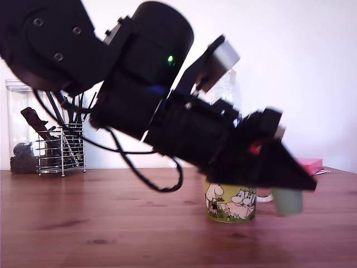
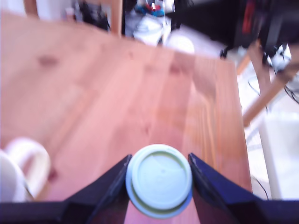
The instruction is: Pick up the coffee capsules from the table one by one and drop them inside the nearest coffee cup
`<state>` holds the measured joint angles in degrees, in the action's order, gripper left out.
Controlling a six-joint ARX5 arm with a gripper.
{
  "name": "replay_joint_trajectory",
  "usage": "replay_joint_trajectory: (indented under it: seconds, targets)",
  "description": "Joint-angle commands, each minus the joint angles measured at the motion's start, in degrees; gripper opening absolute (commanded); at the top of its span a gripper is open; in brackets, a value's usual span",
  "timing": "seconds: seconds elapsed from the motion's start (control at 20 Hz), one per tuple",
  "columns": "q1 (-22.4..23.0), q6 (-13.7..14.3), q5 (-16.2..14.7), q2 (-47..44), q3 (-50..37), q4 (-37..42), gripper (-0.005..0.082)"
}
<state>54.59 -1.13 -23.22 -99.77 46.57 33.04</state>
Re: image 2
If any yellow cartoon print mug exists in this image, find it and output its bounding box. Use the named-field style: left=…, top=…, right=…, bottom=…
left=0, top=137, right=51, bottom=203

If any pale green coffee capsule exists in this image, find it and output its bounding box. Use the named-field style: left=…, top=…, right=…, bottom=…
left=125, top=144, right=193, bottom=219

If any thin black cable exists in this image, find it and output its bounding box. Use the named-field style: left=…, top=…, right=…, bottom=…
left=284, top=84, right=299, bottom=104

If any wooden trestle frame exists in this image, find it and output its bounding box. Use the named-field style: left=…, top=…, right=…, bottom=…
left=235, top=39, right=299, bottom=128

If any white bag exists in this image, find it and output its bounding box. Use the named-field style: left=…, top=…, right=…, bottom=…
left=133, top=0, right=176, bottom=47

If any white plastic device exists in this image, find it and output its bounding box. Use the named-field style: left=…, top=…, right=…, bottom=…
left=266, top=43, right=292, bottom=70

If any white round lid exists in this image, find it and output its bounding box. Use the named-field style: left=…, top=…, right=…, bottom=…
left=167, top=29, right=196, bottom=54

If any black machine with red stripe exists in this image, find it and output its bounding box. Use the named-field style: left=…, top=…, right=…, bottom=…
left=233, top=0, right=299, bottom=47

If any white cabinet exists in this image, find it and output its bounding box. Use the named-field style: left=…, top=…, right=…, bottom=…
left=260, top=113, right=299, bottom=200

